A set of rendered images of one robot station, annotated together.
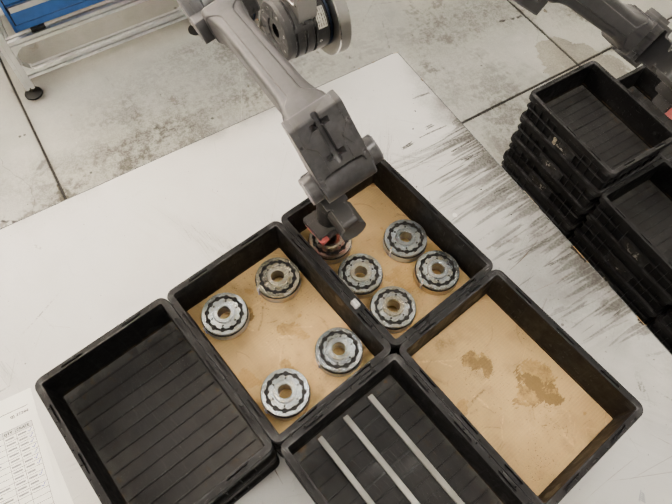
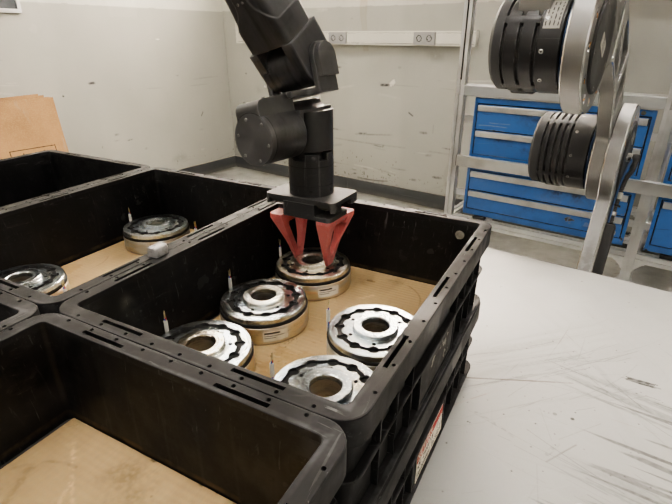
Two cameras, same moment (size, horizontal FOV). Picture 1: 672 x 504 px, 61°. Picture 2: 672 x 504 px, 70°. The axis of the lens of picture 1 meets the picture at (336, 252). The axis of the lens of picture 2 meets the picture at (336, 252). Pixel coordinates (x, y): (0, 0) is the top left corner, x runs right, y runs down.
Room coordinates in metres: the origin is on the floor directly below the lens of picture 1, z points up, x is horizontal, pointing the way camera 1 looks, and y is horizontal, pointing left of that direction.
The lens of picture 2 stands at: (0.47, -0.55, 1.15)
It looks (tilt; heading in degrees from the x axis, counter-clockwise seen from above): 24 degrees down; 69
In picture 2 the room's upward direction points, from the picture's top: straight up
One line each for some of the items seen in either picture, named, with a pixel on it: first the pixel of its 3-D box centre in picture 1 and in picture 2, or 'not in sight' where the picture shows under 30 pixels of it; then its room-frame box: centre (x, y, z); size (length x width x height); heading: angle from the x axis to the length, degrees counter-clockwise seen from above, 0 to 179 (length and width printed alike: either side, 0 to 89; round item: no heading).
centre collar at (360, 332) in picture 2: (405, 236); (375, 326); (0.67, -0.16, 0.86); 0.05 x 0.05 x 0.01
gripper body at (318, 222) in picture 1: (329, 212); (311, 177); (0.66, 0.02, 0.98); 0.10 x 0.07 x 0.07; 129
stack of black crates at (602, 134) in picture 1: (576, 155); not in sight; (1.31, -0.87, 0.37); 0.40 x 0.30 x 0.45; 33
